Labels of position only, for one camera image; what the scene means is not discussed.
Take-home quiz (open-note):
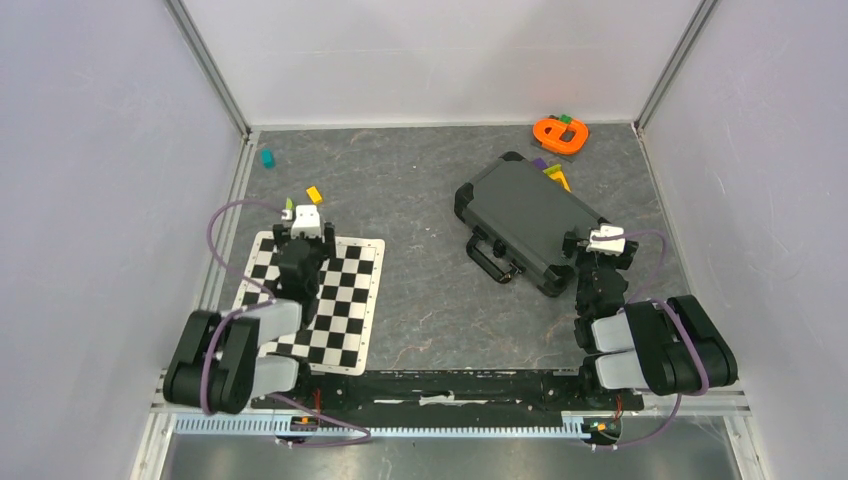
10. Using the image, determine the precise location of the yellow toy block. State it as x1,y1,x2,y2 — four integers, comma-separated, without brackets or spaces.
306,186,324,205

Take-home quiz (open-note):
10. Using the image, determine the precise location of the teal toy block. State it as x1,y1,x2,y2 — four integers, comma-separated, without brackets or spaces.
260,149,276,169

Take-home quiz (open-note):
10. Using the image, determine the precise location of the yellow triangle toy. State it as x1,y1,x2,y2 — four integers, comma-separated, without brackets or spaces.
543,164,571,192

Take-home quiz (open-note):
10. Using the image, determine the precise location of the black poker carrying case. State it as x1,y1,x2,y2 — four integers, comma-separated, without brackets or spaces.
453,151,606,297

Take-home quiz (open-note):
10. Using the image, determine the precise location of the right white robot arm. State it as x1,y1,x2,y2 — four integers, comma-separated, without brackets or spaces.
563,224,739,408

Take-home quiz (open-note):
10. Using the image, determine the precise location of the black white chessboard mat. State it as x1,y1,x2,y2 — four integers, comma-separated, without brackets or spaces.
259,236,386,376

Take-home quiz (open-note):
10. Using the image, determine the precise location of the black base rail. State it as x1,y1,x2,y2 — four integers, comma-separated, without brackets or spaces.
249,369,644,447

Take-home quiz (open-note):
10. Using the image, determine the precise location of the orange toy track piece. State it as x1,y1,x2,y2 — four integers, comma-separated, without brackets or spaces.
532,115,590,156

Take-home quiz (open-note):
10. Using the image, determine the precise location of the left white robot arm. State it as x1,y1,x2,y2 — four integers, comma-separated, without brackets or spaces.
162,205,336,415

